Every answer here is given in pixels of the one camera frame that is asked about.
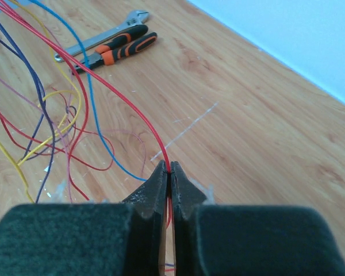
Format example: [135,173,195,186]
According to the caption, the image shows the silver adjustable wrench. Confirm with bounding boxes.
[53,10,150,63]

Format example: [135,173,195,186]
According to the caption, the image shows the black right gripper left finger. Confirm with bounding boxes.
[0,162,168,275]

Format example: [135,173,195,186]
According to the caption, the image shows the blue wire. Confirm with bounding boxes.
[28,0,148,182]

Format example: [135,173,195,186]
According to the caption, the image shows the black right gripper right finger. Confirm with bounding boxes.
[171,162,345,275]

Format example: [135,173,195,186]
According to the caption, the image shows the yellow wire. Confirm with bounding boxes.
[0,0,83,204]

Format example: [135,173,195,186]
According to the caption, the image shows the purple wire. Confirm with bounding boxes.
[0,10,78,265]

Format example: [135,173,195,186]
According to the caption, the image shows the orange handled pliers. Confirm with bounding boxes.
[87,25,158,70]

